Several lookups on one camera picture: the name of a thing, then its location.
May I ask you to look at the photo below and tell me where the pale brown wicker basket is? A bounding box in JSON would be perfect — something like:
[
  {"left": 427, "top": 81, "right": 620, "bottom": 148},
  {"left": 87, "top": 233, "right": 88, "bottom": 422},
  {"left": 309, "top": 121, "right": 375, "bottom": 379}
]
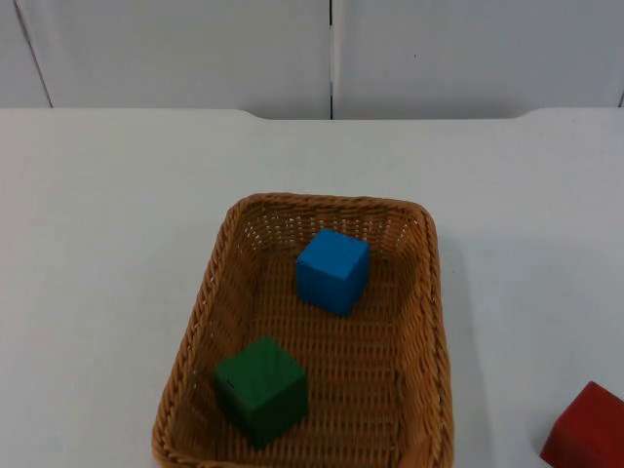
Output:
[{"left": 150, "top": 192, "right": 458, "bottom": 468}]

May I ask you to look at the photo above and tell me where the green cube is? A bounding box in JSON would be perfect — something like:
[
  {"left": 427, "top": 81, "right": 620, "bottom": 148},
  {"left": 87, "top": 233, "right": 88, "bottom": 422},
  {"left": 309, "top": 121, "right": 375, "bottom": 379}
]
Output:
[{"left": 214, "top": 335, "right": 309, "bottom": 450}]

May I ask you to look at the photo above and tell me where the blue cube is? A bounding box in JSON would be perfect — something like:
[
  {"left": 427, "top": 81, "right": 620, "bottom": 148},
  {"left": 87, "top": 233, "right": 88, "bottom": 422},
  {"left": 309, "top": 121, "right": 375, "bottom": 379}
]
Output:
[{"left": 295, "top": 228, "right": 371, "bottom": 319}]

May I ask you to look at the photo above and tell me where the red cube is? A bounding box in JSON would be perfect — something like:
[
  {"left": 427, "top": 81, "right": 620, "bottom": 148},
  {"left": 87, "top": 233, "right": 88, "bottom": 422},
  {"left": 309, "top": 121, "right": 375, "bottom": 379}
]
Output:
[{"left": 539, "top": 380, "right": 624, "bottom": 468}]

